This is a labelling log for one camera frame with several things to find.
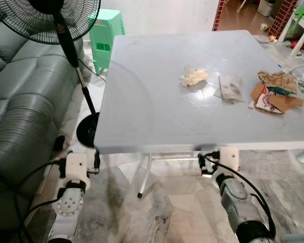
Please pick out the grey printed paper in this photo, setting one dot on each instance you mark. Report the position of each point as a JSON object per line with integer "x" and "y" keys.
{"x": 230, "y": 88}

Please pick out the narrow red tiled doorway pillar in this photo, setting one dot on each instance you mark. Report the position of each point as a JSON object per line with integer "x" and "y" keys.
{"x": 219, "y": 14}

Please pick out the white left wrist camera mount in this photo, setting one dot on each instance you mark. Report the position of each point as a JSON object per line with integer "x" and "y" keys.
{"x": 76, "y": 167}

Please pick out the torn printed cardboard pack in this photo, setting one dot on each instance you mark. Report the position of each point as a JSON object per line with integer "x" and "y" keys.
{"x": 278, "y": 104}

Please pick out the green plastic stool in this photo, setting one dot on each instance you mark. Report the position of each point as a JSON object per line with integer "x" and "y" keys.
{"x": 106, "y": 35}

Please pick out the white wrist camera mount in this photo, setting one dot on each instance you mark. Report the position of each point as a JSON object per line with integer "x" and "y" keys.
{"x": 229, "y": 159}
{"x": 76, "y": 167}

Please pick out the cream tissue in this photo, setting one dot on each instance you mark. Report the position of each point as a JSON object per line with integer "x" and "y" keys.
{"x": 194, "y": 77}

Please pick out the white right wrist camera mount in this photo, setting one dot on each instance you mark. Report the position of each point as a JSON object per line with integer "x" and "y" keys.
{"x": 229, "y": 159}

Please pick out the wide red tiled doorway pillar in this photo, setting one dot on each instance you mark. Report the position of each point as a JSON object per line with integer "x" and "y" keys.
{"x": 282, "y": 17}

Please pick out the white plastic bin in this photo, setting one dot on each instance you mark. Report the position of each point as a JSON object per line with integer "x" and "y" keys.
{"x": 266, "y": 7}

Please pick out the white high chair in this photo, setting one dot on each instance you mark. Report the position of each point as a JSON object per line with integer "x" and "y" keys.
{"x": 303, "y": 25}

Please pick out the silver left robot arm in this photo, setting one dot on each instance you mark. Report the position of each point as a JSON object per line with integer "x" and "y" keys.
{"x": 70, "y": 205}

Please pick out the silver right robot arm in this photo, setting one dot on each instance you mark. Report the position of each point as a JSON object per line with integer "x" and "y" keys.
{"x": 235, "y": 195}

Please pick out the white metal table leg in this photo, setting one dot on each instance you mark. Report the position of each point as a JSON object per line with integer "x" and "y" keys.
{"x": 144, "y": 177}

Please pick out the grey green leather sofa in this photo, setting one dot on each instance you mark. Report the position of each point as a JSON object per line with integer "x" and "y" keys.
{"x": 25, "y": 91}

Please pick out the black standing fan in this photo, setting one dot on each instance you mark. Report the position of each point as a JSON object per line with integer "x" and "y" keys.
{"x": 45, "y": 5}

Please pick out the crumpled brown paper wrapper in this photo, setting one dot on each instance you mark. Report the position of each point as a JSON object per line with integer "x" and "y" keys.
{"x": 277, "y": 81}

